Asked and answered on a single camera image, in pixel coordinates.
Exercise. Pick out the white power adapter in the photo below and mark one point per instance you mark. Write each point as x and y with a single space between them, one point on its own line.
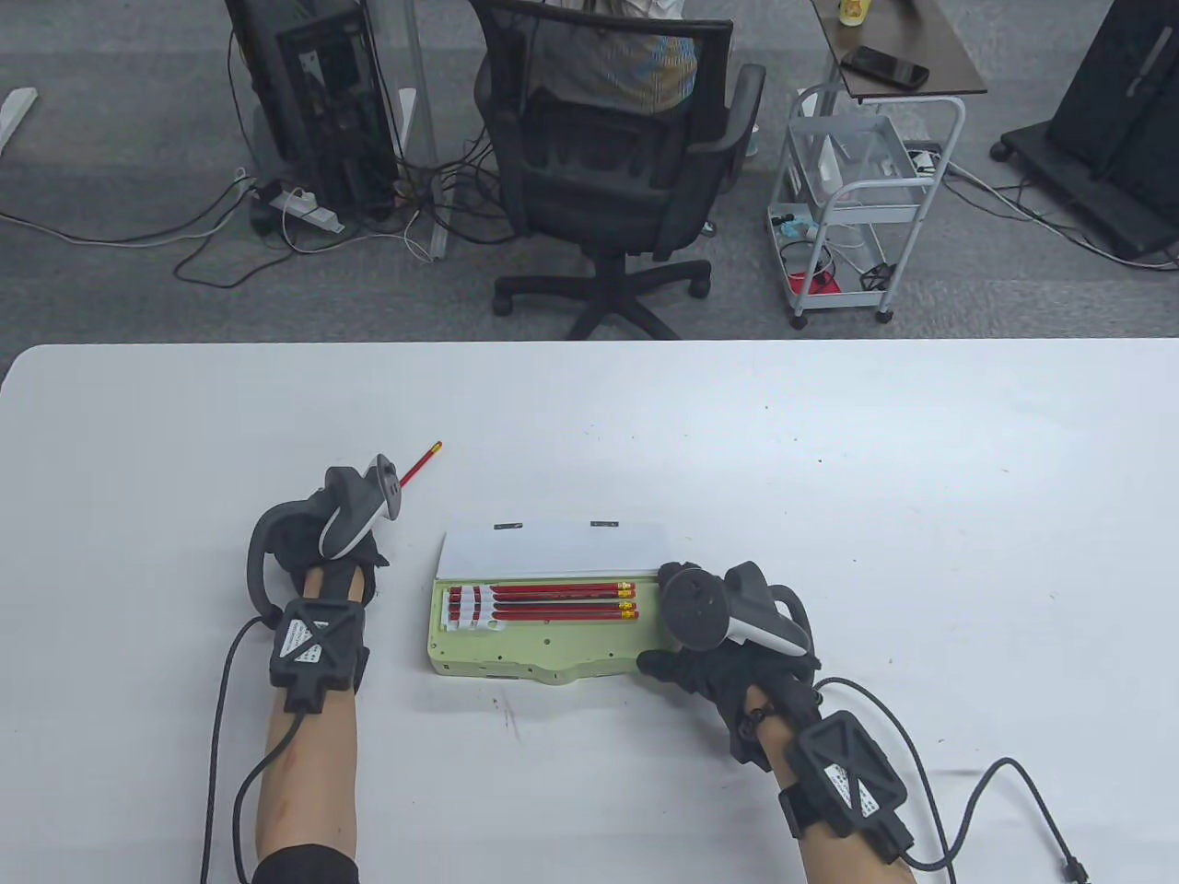
924 162

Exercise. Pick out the person's right forearm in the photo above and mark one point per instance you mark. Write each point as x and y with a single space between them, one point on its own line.
852 866

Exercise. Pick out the person's left hand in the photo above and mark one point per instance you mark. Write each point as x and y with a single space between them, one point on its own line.
299 543

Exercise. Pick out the small red object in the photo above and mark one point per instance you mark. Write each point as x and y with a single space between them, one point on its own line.
815 284

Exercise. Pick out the black wheeled stand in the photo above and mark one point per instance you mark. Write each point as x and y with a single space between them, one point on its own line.
1114 110

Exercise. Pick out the black computer tower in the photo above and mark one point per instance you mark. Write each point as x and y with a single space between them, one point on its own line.
322 110

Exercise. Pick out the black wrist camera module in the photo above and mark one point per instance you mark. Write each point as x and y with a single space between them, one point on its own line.
318 645
843 778

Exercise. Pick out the white flat bar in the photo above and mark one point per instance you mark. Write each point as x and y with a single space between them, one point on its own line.
17 110

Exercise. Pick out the red wooden pencil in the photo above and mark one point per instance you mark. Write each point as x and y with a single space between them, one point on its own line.
553 597
553 587
553 606
553 615
424 460

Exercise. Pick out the black right wrist camera module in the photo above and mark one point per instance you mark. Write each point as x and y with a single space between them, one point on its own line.
843 778

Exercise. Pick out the grey white hand controller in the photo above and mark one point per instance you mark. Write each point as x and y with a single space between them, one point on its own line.
345 525
695 608

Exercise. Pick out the person's left forearm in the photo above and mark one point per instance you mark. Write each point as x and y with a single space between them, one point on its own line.
309 783

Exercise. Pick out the black left wrist camera module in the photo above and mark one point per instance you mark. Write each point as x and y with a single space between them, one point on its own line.
318 645

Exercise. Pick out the black mesh office chair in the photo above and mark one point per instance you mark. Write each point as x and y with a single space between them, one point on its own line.
608 184

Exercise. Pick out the white utility cart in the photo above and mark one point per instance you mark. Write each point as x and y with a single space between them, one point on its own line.
866 191

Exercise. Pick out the yellow cup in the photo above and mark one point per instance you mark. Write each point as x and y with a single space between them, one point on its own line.
854 11

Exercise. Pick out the person's right hand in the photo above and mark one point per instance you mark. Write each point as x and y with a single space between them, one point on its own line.
746 681

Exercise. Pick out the brown side table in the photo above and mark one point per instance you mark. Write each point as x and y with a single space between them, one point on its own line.
921 37

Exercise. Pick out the black smartphone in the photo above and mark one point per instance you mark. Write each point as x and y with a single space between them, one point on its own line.
884 66

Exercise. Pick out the white power strip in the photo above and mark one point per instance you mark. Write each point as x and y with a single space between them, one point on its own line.
309 210

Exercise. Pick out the green multifunction pencil case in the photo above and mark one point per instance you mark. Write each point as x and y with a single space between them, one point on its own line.
571 649

